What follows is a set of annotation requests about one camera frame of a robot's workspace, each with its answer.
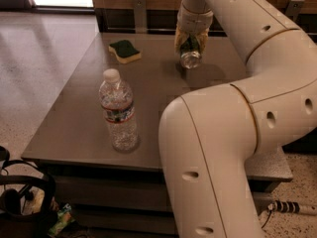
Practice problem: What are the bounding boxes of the green soda can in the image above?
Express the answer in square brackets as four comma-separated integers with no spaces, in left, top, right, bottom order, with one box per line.
[180,35,202,69]

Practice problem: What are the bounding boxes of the green snack packet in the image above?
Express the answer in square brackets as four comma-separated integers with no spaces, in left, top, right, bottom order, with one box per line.
[48,203,74,238]

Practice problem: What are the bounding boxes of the metal wall bracket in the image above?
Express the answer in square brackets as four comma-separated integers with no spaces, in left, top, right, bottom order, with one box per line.
[133,0,148,34]
[285,0,304,21]

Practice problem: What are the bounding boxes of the right metal wall bracket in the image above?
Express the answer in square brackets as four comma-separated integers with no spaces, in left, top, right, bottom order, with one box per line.
[285,0,304,21]

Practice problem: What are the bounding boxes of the left metal wall bracket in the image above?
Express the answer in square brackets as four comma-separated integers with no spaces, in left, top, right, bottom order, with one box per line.
[133,0,148,34]

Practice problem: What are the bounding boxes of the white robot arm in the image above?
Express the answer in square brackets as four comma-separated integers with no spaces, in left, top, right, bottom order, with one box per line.
[158,0,317,238]

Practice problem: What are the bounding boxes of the striped power strip with cable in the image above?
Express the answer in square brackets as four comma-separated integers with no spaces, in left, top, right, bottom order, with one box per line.
[262,200,317,227]

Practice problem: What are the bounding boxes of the wooden wall bench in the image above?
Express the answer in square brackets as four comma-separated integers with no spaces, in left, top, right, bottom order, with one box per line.
[93,0,317,36]

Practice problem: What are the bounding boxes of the green and yellow sponge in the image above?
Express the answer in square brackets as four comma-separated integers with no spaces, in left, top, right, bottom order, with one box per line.
[108,40,142,64]

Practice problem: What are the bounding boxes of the black bag with headphones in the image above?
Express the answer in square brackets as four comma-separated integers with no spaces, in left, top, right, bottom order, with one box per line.
[0,146,58,238]

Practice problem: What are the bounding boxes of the clear plastic water bottle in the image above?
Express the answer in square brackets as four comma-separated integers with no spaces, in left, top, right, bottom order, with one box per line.
[99,68,140,153]

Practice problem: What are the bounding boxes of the grey table with drawers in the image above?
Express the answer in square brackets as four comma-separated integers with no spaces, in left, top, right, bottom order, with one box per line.
[21,32,293,238]

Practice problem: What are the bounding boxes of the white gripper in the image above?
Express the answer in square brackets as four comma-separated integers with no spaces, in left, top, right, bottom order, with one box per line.
[174,1,214,54]

